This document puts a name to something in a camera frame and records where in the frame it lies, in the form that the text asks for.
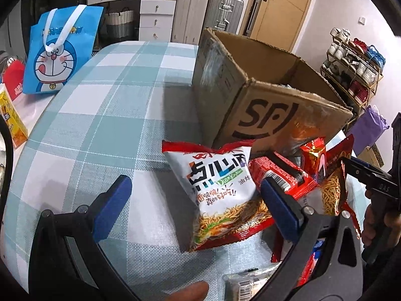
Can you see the beige hard suitcase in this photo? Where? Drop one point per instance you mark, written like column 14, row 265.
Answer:
column 188, row 21

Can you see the blue Oreo cookie pack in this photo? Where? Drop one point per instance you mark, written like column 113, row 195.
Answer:
column 317, row 249

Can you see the red Oreo snack bag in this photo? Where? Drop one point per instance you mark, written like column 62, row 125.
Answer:
column 313, row 159

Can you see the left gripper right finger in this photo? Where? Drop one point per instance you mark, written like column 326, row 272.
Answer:
column 338, row 274

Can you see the orange noodle snack bag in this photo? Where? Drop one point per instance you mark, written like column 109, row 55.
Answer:
column 332, row 191

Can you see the checkered teal tablecloth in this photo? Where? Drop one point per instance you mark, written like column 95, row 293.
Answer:
column 110, row 120

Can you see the silver hard suitcase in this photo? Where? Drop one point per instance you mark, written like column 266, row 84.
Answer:
column 223, row 15

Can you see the white noodle snack bag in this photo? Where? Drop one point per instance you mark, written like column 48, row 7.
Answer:
column 229, row 207

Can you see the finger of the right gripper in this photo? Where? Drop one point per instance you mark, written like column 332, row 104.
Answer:
column 372, row 177

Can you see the red packet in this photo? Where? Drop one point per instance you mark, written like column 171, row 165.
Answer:
column 12, row 76

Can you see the blue Doraemon tote bag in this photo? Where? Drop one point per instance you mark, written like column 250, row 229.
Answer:
column 60, row 44

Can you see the red wafer pack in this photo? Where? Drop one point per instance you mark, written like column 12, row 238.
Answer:
column 288, row 176

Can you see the purple bag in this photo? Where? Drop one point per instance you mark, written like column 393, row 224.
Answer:
column 367, row 129

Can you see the small cardboard box on floor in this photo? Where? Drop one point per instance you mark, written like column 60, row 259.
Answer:
column 372, row 156

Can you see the person's left hand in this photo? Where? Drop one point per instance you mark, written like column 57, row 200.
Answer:
column 195, row 292

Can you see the yellow drink carton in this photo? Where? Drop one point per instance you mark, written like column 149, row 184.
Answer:
column 17, row 128

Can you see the wooden door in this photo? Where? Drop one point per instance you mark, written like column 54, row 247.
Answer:
column 275, row 22

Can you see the white drawer desk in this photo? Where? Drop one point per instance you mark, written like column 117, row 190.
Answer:
column 155, row 18

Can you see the brown SF cardboard box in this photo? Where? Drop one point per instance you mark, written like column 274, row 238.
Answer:
column 248, row 90

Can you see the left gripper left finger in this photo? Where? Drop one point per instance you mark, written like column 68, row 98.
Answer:
column 67, row 261

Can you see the woven laundry basket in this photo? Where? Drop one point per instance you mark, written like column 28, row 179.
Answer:
column 120, row 24

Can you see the clear biscuit pack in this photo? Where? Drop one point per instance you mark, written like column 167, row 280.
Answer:
column 244, row 285

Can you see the shoe rack with shoes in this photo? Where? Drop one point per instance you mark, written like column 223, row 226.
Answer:
column 354, row 67

